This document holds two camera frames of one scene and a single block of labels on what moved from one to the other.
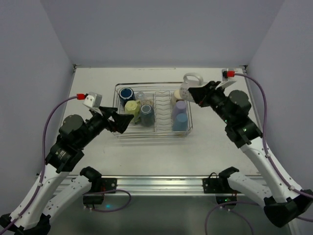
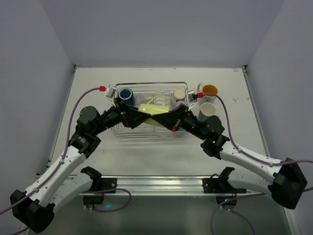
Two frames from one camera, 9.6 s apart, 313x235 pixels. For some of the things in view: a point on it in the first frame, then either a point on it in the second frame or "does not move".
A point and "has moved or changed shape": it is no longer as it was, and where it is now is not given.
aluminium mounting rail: (160, 185) does not move
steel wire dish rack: (158, 109) does not move
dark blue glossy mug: (126, 94) does not move
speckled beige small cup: (147, 102) does not move
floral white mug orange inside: (191, 80) has moved or changed shape
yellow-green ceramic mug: (132, 107) has moved or changed shape
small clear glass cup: (141, 95) does not move
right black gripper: (210, 92) to (180, 117)
